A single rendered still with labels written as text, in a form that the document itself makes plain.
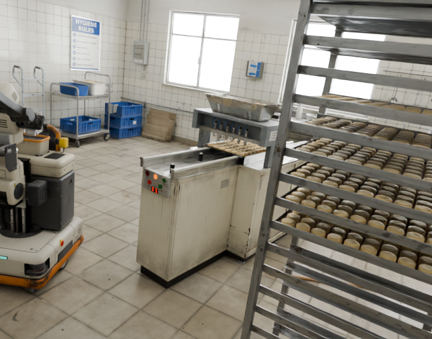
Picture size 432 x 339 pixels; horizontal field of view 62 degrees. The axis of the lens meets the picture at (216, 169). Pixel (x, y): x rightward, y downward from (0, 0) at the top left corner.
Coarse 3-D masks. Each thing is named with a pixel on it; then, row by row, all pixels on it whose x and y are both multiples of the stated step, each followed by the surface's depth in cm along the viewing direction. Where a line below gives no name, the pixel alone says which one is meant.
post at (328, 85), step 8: (336, 32) 147; (336, 56) 148; (328, 64) 150; (336, 64) 151; (328, 80) 152; (328, 88) 152; (320, 112) 156; (296, 240) 172; (288, 272) 178; (288, 288) 181; (280, 304) 184
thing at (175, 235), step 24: (168, 168) 249; (144, 192) 252; (192, 192) 246; (216, 192) 268; (144, 216) 256; (168, 216) 240; (192, 216) 253; (216, 216) 277; (144, 240) 260; (168, 240) 244; (192, 240) 261; (216, 240) 287; (144, 264) 264; (168, 264) 248; (192, 264) 270
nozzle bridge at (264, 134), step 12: (204, 108) 312; (192, 120) 306; (204, 120) 309; (228, 120) 294; (240, 120) 276; (252, 120) 280; (204, 132) 317; (216, 132) 297; (228, 132) 293; (252, 132) 281; (264, 132) 265; (276, 132) 276; (264, 144) 267
